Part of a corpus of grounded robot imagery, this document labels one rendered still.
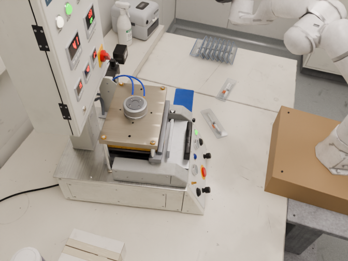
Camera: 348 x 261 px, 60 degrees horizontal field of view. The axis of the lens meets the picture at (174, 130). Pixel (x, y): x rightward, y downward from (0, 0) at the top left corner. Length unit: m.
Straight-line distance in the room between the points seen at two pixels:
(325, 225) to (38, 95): 1.10
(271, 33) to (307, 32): 2.39
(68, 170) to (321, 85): 2.61
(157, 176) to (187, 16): 2.74
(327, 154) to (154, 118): 0.70
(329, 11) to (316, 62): 2.03
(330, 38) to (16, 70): 0.88
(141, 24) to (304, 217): 1.31
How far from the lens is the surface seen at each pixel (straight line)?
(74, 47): 0.79
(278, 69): 1.91
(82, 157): 1.13
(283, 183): 1.24
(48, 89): 0.79
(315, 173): 1.30
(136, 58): 1.75
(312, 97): 3.05
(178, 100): 1.56
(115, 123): 0.97
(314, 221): 1.32
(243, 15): 1.39
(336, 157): 1.29
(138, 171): 0.98
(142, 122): 0.96
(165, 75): 1.71
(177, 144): 1.09
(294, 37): 1.10
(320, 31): 1.10
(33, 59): 0.74
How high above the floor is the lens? 1.82
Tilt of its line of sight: 49 degrees down
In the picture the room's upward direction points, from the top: 4 degrees clockwise
